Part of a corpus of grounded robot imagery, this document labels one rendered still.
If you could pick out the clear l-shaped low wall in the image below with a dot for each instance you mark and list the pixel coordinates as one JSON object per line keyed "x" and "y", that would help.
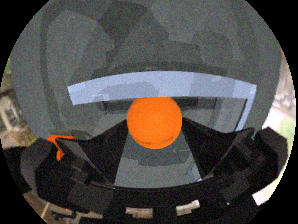
{"x": 225, "y": 117}

